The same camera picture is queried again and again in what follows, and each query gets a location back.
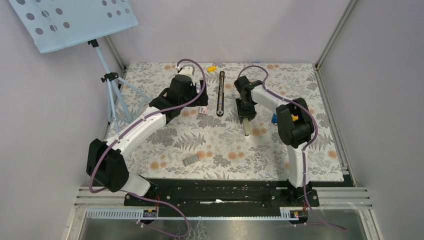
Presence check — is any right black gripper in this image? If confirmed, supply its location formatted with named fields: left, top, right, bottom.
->
left=236, top=97, right=257, bottom=123

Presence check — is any black stapler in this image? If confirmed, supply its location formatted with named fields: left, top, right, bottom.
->
left=216, top=71, right=225, bottom=117

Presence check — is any beige oblong plastic case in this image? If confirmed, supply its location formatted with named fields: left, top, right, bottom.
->
left=241, top=118, right=252, bottom=138

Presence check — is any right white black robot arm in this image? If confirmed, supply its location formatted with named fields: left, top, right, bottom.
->
left=234, top=76, right=315, bottom=206

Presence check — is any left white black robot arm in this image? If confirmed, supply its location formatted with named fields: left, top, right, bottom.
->
left=86, top=73, right=208, bottom=206

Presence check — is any red white staple box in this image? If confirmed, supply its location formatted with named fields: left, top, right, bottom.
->
left=198, top=105, right=208, bottom=115

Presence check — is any blue yellow toy car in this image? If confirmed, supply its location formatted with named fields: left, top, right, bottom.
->
left=271, top=114, right=278, bottom=126

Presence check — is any yellow toy brick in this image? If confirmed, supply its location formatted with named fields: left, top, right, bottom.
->
left=207, top=65, right=217, bottom=73

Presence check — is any floral patterned table mat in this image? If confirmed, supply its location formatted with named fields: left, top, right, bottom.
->
left=125, top=63, right=343, bottom=182

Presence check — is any yellow butterfly toy block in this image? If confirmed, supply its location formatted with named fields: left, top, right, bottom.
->
left=291, top=114, right=299, bottom=121

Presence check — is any grey staple strip block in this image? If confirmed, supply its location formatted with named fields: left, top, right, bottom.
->
left=183, top=154, right=200, bottom=167

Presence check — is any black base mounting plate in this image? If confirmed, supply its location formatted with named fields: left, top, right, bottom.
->
left=123, top=178, right=321, bottom=218

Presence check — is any blue perforated music stand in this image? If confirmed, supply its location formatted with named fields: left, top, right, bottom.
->
left=9, top=0, right=151, bottom=132

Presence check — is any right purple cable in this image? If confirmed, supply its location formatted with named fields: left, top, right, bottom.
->
left=237, top=64, right=348, bottom=232

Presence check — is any purple cable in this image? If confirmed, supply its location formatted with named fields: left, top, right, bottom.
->
left=237, top=64, right=348, bottom=232
left=88, top=58, right=208, bottom=237

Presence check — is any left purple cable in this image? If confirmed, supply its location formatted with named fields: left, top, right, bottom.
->
left=88, top=58, right=208, bottom=237

